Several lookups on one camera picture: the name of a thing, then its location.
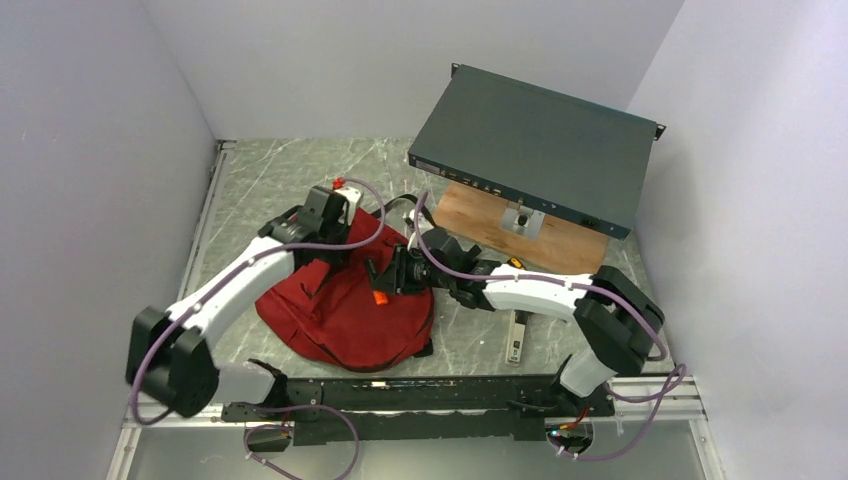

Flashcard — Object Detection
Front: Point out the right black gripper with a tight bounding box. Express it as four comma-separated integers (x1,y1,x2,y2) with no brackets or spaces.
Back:
372,244,453,297

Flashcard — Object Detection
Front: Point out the wooden board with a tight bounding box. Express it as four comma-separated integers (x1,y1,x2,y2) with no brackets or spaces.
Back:
433,183,609,274

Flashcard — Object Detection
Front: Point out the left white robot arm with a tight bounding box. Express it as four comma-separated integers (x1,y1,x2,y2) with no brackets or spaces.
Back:
126,179,384,426

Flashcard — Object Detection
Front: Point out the red student backpack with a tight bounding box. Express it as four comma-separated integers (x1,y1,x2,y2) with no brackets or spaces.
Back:
255,227,435,373

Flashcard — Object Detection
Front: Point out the silver metal bracket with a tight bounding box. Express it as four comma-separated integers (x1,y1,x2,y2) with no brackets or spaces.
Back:
499,202,545,240

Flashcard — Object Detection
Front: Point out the dark teal rack server box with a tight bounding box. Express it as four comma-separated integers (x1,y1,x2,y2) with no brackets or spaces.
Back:
406,64,666,239

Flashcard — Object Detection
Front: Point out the orange capped marker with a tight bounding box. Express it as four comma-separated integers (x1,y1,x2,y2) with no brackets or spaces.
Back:
373,291,389,306

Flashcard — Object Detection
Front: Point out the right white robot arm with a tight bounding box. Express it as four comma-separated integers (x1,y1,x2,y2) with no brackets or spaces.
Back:
364,228,668,415

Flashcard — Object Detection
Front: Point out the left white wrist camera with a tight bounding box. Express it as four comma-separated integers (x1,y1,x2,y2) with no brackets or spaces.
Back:
332,177,363,211

